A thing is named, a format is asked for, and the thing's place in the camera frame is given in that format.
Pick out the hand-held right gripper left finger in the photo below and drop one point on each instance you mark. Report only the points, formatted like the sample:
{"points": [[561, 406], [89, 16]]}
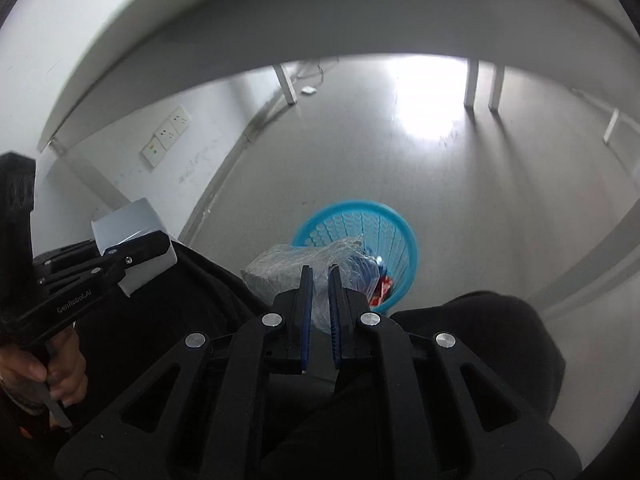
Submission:
{"points": [[307, 320]]}

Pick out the person's left hand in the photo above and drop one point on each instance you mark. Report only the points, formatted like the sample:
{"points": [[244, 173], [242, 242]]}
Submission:
{"points": [[65, 375]]}

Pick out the blue plastic basket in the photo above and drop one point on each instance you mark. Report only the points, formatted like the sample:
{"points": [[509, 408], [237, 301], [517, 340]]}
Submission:
{"points": [[350, 225]]}

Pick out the white wall socket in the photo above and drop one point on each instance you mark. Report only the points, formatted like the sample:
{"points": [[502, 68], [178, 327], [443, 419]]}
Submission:
{"points": [[180, 119], [165, 137], [153, 155]]}

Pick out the white table leg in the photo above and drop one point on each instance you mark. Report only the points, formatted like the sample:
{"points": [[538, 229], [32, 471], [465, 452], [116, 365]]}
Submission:
{"points": [[611, 127], [286, 85], [471, 85], [496, 90]]}

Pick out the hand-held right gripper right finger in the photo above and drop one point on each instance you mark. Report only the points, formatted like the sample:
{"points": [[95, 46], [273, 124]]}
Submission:
{"points": [[335, 320]]}

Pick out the white cardboard box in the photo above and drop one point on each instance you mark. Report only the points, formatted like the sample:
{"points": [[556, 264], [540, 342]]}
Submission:
{"points": [[130, 220]]}

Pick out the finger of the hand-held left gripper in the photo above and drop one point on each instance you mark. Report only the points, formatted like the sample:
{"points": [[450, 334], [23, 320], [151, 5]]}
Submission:
{"points": [[145, 247], [65, 257]]}

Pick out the red snack wrapper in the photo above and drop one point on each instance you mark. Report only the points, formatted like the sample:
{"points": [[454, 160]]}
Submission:
{"points": [[385, 291]]}

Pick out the white table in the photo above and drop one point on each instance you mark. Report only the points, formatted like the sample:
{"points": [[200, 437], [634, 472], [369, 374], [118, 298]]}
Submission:
{"points": [[300, 10]]}

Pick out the clear crinkled plastic bag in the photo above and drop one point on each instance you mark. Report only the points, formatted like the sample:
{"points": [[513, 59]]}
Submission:
{"points": [[280, 270]]}

